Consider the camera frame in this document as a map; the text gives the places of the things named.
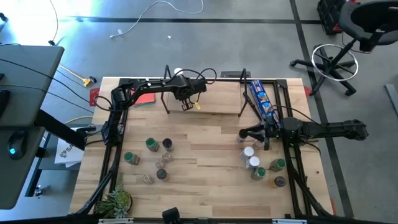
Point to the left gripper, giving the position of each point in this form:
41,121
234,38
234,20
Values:
189,87

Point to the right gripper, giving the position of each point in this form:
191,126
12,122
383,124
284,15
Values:
273,130

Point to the small cork stopper glass jar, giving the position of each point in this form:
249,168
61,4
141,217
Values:
167,157
160,163
257,144
147,179

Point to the purple label black lid jar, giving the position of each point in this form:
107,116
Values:
240,139

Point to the green lid spice jar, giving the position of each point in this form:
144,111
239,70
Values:
151,143
260,172
280,162
130,157

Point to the yellow label black lid jar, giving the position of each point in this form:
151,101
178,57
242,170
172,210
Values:
167,143

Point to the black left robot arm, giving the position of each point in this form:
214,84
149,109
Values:
149,87

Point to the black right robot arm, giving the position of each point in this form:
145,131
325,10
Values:
329,129

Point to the yellow tag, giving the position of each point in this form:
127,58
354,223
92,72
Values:
197,105

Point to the red paper pad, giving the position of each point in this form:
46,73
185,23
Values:
147,99

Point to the blue plastic wrap box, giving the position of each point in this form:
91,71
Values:
259,96

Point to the teal paper pad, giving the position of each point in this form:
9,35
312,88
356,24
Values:
144,105

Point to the black handheld device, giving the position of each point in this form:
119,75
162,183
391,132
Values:
171,214

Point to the potted succulent plant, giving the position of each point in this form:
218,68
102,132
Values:
113,202

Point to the white paper with logo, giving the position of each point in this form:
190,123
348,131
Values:
66,154

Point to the black desk leg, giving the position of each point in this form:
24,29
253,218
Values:
59,127

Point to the black red tool crate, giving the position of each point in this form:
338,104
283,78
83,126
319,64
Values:
329,15

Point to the black stool chair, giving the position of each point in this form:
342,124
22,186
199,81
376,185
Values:
370,21

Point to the grey desk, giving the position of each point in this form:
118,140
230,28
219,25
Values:
28,77

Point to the black computer mouse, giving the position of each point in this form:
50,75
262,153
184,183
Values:
17,143

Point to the wooden shelf black metal frame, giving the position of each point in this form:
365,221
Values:
217,99

